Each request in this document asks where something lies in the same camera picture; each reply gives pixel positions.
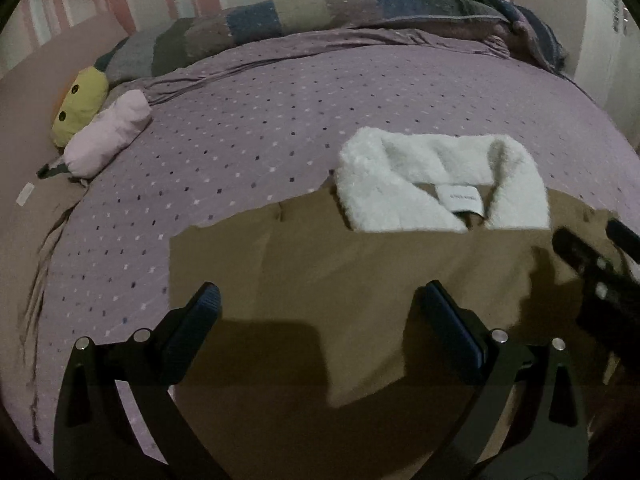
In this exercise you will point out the yellow plush toy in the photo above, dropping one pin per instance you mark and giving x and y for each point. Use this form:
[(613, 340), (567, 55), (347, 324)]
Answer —
[(80, 105)]

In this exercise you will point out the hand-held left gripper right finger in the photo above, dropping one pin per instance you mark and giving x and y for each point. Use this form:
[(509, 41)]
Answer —
[(450, 330)]

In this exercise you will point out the purple dotted bedspread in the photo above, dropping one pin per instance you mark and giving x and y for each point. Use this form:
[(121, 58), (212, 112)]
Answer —
[(250, 125)]

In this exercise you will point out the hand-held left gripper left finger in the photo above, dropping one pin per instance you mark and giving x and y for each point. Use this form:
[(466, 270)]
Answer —
[(192, 330)]

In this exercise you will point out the pink padded headboard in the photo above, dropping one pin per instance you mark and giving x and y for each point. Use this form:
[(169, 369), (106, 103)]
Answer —
[(50, 55)]

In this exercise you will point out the white wardrobe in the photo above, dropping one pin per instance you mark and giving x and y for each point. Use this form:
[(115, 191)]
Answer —
[(605, 35)]

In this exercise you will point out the brown coat with fleece collar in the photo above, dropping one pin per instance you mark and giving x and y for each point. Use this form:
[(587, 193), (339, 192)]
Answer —
[(350, 270)]

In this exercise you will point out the patchwork quilt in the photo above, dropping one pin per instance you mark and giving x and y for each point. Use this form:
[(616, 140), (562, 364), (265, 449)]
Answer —
[(300, 12)]

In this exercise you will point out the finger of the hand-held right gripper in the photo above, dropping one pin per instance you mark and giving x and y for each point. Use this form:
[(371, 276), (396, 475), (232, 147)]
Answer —
[(580, 249), (625, 237)]

